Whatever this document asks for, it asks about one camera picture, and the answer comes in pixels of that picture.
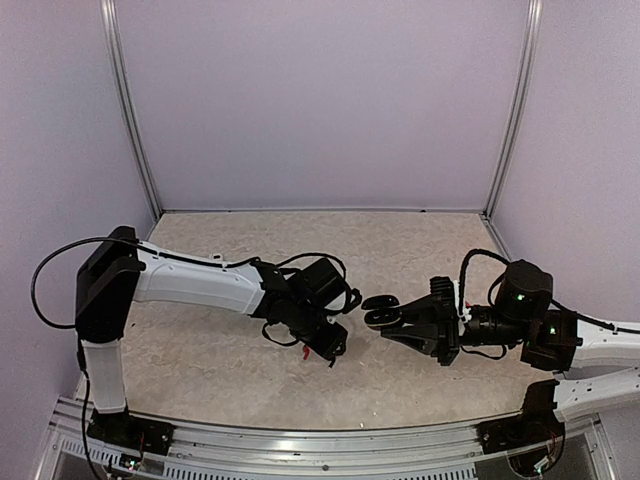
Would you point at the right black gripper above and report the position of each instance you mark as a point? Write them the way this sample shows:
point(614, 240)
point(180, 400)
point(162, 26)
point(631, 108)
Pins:
point(442, 341)

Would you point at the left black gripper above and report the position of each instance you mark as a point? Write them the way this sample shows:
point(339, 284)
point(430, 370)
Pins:
point(327, 348)

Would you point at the black earbud charging case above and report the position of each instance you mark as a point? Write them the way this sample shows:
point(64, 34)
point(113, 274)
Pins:
point(381, 311)

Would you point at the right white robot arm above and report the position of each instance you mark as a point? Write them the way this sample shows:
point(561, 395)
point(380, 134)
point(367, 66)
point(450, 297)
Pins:
point(595, 363)

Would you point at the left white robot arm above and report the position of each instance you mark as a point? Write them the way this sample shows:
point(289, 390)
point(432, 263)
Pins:
point(123, 270)

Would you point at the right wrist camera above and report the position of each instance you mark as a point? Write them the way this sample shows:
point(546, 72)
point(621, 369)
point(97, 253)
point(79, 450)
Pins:
point(448, 299)

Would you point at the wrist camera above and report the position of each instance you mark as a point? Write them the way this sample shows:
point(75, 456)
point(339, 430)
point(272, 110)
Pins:
point(352, 299)
point(448, 299)

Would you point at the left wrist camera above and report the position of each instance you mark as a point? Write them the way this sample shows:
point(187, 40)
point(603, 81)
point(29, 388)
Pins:
point(352, 299)

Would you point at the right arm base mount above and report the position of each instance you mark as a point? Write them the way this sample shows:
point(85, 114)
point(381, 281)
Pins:
point(536, 423)

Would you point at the front aluminium rail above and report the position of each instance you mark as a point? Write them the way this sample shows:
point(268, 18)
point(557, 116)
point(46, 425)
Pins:
point(208, 451)

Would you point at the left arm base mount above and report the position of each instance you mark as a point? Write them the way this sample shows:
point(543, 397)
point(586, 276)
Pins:
point(132, 432)

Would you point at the right aluminium frame post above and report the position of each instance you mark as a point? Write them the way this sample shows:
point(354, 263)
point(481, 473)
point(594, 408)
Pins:
point(517, 107)

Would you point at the aluminium frame post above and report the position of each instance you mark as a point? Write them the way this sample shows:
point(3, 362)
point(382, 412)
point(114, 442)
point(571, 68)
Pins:
point(517, 107)
point(108, 9)

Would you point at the left aluminium frame post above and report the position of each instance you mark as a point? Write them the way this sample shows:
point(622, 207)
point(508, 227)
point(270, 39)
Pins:
point(108, 9)

